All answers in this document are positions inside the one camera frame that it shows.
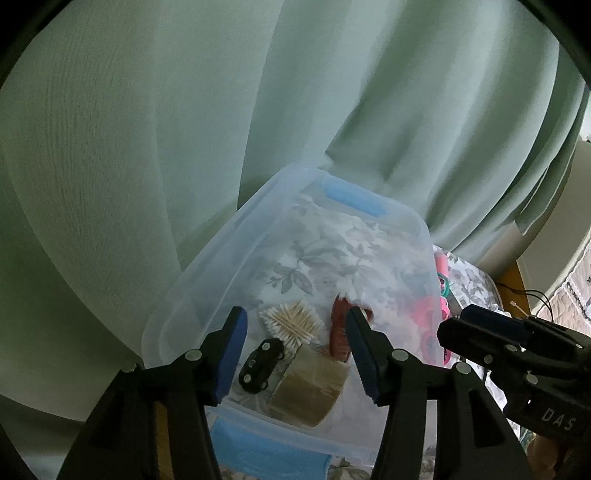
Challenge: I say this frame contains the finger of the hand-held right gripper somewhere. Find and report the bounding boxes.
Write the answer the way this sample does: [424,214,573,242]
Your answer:
[459,304,539,344]
[436,318,522,370]

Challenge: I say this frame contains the red hair brush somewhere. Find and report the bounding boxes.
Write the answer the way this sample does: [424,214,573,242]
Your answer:
[329,295,374,361]

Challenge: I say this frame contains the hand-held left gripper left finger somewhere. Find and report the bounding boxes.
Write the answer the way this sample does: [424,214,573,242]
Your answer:
[58,306,250,480]

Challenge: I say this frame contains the bundle of cotton swabs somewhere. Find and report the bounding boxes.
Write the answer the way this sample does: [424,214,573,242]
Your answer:
[259,300,324,348]

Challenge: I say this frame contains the floral blanket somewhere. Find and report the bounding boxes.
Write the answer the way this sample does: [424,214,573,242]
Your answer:
[203,194,522,480]

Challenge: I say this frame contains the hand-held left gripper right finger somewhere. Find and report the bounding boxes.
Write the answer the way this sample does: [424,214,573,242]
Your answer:
[345,307,536,480]

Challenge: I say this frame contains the pale green curtain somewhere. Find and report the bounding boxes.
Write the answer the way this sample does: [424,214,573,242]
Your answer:
[0,0,591,480]

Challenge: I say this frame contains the wooden furniture piece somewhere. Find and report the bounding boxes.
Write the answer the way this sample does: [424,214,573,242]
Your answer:
[475,257,532,319]

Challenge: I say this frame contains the patterned quilt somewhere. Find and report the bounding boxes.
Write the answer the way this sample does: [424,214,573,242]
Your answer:
[539,249,591,334]

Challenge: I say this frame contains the clear plastic container blue handles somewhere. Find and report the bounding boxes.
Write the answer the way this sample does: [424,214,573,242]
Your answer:
[141,161,451,480]

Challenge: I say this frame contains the black toy car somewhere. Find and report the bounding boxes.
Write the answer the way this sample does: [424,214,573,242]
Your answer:
[238,338,286,394]

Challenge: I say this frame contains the black cable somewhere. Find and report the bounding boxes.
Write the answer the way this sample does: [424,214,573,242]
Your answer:
[501,285,555,315]

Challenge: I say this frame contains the brown packing tape roll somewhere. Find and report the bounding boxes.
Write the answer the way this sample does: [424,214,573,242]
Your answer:
[268,344,348,428]

